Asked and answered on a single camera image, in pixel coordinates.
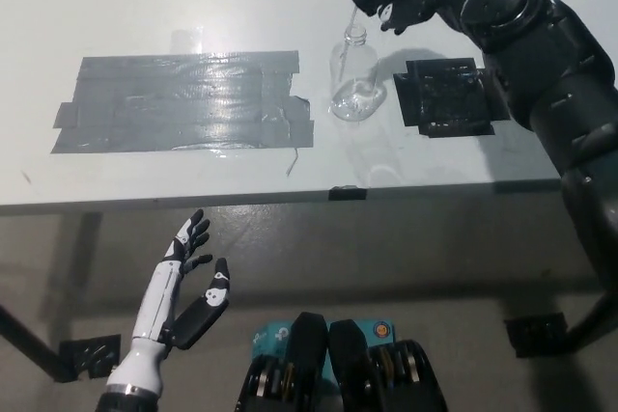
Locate grey duct tape patch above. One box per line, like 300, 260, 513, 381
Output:
49, 49, 316, 155

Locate teal cardboard box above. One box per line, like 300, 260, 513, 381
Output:
251, 318, 397, 387

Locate clear plastic bottle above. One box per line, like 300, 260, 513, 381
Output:
329, 25, 387, 123

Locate black table leg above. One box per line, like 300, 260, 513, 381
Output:
564, 286, 618, 350
0, 305, 78, 384

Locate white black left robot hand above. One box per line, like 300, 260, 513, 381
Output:
132, 208, 232, 349

